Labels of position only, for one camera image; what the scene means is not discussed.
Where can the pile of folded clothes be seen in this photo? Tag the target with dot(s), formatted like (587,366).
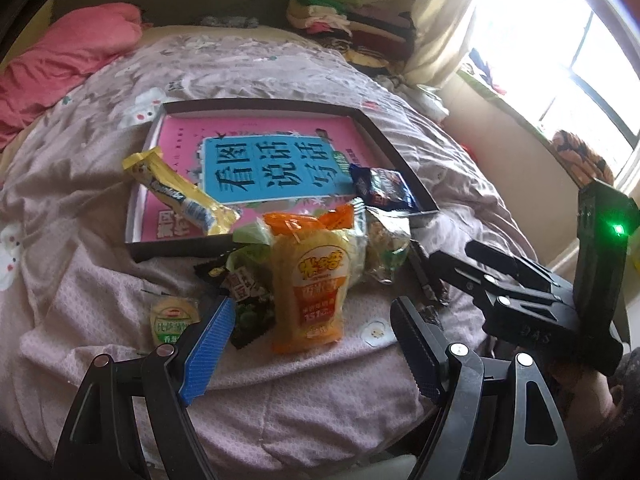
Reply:
(360,25)

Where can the orange patterned cushion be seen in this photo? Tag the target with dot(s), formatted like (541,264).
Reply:
(580,155)

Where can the green and white snack packet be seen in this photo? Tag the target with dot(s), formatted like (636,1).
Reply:
(252,240)

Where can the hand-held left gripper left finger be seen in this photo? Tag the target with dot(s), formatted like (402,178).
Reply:
(210,345)

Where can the colourful clothes on sill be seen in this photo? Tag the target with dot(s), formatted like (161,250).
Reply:
(482,72)

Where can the pink blanket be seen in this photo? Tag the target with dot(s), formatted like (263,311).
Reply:
(65,50)

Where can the round cracker packet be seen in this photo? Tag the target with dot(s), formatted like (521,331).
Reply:
(170,317)

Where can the person's right hand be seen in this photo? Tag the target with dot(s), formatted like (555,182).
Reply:
(587,395)

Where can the grey patterned cloth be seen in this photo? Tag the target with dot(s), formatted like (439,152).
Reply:
(230,21)

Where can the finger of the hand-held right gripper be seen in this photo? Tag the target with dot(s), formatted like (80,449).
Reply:
(520,315)
(520,272)

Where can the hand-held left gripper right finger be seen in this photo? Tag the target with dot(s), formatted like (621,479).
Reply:
(420,355)

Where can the yellow candy bar packet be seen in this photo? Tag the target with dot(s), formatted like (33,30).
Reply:
(170,185)

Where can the clear puffed snack packet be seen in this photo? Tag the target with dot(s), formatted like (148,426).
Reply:
(387,250)

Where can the dark shallow cardboard box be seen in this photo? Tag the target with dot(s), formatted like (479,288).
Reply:
(280,105)

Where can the brown chocolate bar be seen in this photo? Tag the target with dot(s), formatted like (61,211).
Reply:
(427,280)

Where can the orange snack packet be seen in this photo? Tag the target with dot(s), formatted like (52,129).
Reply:
(310,285)

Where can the pink and blue book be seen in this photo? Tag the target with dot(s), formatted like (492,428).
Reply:
(260,170)

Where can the black and green snack packet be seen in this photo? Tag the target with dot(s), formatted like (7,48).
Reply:
(250,315)

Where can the window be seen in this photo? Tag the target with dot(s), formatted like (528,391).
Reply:
(550,35)

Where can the dark blue cookie packet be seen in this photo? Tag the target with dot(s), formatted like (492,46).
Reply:
(395,187)

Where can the cream curtain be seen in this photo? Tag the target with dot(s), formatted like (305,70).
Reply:
(440,20)

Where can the blue snack wrapper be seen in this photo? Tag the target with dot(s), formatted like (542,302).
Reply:
(361,180)

